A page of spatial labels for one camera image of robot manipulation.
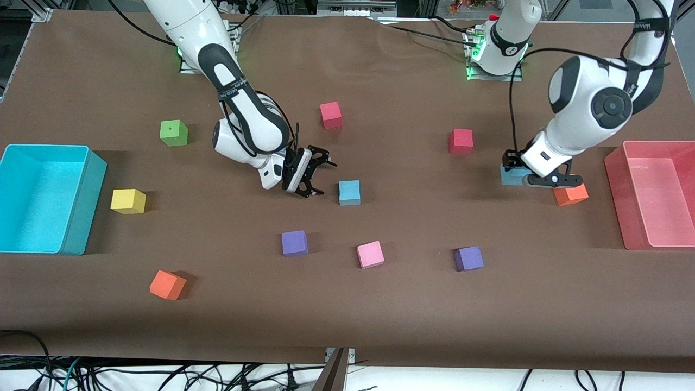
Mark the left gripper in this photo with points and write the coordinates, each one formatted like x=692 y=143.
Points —
x=509 y=159

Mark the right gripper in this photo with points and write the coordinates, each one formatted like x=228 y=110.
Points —
x=304 y=172

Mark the light blue foam block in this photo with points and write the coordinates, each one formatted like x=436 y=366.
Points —
x=349 y=193
x=515 y=177

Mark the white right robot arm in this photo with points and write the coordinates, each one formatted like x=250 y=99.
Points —
x=184 y=21

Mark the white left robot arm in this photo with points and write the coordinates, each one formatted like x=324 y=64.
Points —
x=575 y=98

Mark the orange foam block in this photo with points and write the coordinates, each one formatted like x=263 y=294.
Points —
x=571 y=196
x=165 y=283

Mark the red foam block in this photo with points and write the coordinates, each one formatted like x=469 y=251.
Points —
x=331 y=114
x=461 y=140

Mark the purple foam block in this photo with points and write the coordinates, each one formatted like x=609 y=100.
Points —
x=468 y=258
x=294 y=243

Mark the pink foam block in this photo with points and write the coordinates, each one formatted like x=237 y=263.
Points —
x=370 y=254

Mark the pink plastic bin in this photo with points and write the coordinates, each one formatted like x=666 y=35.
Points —
x=657 y=190

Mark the green foam block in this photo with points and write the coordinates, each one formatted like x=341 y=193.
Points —
x=174 y=133

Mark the brown table cover sheet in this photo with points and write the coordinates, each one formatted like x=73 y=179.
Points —
x=380 y=315

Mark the grey equipment box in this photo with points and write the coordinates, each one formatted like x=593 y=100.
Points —
x=353 y=6

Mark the yellow foam block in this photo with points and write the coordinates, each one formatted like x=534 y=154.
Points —
x=126 y=199

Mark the cyan plastic bin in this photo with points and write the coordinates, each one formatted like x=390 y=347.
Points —
x=38 y=195

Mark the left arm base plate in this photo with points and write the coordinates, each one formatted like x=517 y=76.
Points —
x=494 y=78

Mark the silver table edge bracket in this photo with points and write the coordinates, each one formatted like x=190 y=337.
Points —
x=352 y=354

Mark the dark stand post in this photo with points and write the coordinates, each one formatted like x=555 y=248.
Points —
x=332 y=374

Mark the silver corner bracket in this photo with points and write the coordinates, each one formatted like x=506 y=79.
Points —
x=40 y=16

